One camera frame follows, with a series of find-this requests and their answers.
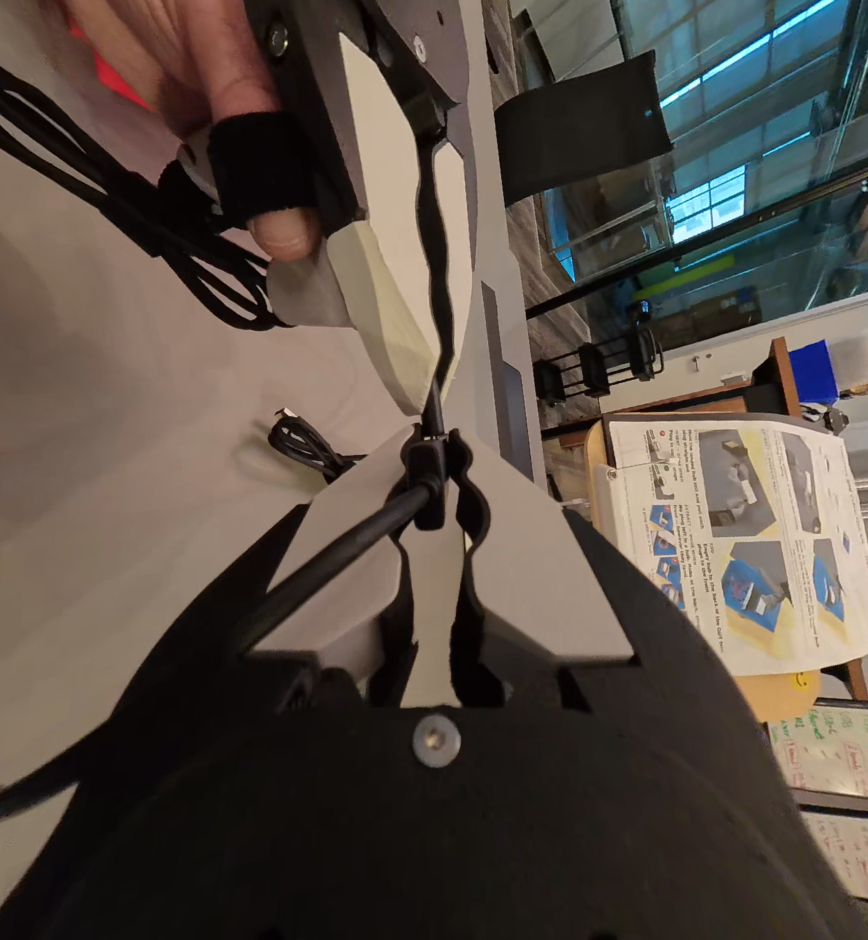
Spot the black utility cart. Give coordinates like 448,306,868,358
533,323,666,408

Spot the black mesh office chair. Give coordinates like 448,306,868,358
494,50,676,210

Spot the brown wooden shelf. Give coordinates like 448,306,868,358
544,336,805,449

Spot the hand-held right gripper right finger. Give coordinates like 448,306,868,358
445,429,634,706

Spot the red plastic bin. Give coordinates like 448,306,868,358
67,18,156,111

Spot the small blue storage box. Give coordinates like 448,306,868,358
788,341,840,405

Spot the printed instruction sheet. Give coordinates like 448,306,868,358
609,415,868,677

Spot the white foam block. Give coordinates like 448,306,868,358
830,327,868,395

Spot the whiteboard on black stand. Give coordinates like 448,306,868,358
801,811,868,904
768,701,868,805

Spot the black metal pole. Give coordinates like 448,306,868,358
525,158,868,320

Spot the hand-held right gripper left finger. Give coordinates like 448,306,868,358
237,424,416,699

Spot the black cable bundle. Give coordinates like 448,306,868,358
0,44,453,827

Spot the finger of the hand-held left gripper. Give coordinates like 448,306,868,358
326,33,453,416
432,140,479,401

